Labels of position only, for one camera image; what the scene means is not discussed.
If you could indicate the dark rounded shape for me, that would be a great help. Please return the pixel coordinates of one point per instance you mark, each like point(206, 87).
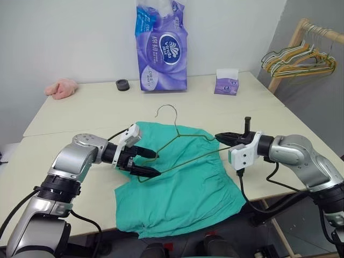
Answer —
point(215, 247)
point(156, 251)

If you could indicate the black table frame bar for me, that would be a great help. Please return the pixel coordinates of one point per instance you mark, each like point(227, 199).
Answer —
point(274, 212)

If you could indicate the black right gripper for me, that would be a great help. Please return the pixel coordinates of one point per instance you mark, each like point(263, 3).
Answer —
point(246, 138)

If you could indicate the purple Vinda tissue pack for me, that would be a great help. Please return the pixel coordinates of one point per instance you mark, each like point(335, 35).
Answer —
point(161, 53)

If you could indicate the wooden clothes rack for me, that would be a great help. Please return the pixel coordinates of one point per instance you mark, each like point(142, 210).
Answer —
point(298, 32)

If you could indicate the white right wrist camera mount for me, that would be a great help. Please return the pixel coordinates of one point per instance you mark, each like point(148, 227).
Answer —
point(242, 157)

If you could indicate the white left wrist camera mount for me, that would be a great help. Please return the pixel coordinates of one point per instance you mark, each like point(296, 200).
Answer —
point(131, 135)

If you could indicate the green shorts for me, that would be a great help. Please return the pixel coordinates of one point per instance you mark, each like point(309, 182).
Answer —
point(174, 193)

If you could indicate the pink plush cloth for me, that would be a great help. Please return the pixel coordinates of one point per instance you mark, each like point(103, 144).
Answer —
point(61, 88)

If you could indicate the small purple tissue box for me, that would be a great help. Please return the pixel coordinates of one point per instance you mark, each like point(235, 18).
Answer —
point(227, 86)

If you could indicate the bunch of hangers on rack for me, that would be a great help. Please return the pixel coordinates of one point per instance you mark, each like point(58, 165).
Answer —
point(280, 74)

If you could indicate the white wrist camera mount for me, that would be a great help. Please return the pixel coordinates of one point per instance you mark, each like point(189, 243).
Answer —
point(242, 157)
point(131, 135)

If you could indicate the black round puck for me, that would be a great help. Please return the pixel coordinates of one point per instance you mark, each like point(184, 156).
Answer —
point(122, 85)

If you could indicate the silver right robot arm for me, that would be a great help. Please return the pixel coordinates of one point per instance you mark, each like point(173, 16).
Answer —
point(295, 153)

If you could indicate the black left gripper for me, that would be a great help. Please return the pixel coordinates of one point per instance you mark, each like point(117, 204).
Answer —
point(126, 160)

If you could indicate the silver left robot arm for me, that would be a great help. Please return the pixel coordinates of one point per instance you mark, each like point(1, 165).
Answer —
point(70, 158)

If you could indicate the light wooden table leg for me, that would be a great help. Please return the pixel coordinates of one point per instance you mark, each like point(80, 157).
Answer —
point(282, 236)

